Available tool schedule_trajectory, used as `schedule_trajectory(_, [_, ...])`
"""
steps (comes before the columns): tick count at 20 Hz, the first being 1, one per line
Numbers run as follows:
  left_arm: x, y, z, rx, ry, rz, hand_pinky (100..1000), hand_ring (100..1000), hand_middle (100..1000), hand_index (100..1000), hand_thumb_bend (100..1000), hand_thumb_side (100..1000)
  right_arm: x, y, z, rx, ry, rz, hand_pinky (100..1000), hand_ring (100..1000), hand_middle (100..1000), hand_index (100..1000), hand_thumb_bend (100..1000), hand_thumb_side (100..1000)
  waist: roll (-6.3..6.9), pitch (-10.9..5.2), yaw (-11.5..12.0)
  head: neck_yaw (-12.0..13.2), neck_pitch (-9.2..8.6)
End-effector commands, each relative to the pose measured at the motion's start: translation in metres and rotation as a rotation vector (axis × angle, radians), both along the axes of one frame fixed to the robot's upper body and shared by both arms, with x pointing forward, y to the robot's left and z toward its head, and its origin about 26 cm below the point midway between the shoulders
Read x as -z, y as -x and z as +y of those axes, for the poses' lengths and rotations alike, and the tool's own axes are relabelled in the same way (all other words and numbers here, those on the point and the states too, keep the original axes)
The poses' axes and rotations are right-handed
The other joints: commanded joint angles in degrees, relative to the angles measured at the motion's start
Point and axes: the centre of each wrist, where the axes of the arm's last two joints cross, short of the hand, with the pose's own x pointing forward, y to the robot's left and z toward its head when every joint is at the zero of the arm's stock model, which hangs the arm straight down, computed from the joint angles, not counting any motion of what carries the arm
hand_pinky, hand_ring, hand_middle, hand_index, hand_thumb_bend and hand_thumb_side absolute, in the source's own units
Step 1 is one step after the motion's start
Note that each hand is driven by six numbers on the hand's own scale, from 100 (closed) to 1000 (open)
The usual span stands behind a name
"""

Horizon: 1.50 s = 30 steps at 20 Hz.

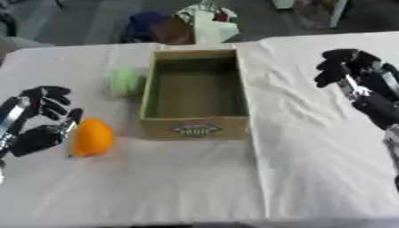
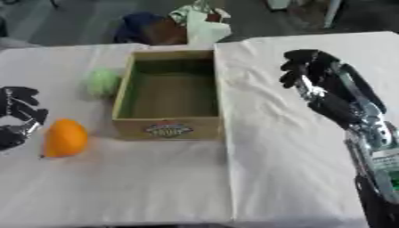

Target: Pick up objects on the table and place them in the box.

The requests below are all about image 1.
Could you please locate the light green toy fruit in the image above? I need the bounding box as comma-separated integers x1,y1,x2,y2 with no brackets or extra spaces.
106,67,149,97

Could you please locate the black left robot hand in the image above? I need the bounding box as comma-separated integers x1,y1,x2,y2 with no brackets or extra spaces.
0,85,86,159

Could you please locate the tan cardboard box green inside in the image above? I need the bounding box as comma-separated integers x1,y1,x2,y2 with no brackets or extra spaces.
138,48,251,141

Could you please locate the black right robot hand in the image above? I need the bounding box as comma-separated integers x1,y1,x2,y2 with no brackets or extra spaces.
313,48,399,131

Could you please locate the white and green bag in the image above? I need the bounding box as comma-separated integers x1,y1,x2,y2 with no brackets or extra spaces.
173,0,242,45

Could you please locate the orange toy fruit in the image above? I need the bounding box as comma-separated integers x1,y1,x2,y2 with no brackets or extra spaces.
67,118,116,159

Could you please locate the dark blue bag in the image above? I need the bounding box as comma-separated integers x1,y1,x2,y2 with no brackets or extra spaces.
119,12,174,45

